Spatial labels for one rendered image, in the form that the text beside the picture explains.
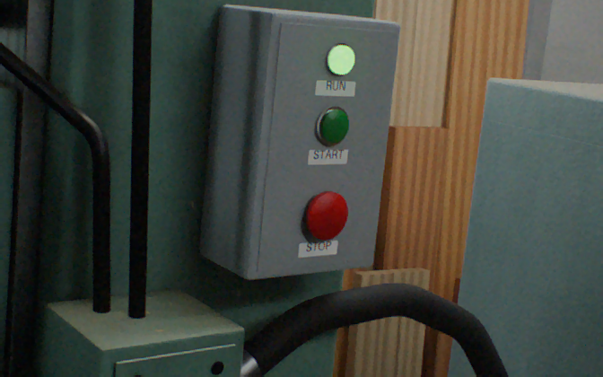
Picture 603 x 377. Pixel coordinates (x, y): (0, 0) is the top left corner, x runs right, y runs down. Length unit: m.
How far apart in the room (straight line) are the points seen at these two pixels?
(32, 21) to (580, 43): 2.40
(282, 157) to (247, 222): 0.04
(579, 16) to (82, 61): 2.38
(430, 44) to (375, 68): 1.78
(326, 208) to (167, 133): 0.11
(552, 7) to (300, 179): 2.24
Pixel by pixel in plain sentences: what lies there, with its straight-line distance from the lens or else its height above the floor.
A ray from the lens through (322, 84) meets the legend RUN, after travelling 0.57.
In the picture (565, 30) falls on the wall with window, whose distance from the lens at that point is 2.83.
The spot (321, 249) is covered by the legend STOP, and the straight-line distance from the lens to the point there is 0.60.
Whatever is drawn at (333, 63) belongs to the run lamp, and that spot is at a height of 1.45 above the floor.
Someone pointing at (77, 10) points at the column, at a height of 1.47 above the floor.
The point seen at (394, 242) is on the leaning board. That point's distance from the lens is 2.27.
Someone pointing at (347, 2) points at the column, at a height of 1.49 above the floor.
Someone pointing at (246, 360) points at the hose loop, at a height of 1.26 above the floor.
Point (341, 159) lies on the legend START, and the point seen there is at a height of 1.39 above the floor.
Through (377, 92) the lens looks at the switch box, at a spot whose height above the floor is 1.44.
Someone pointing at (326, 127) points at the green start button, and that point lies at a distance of 0.57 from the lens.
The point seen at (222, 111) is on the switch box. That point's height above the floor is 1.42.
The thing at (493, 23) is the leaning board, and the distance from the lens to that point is 2.46.
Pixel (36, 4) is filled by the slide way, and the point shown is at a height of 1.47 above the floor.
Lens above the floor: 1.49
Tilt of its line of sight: 10 degrees down
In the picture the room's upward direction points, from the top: 6 degrees clockwise
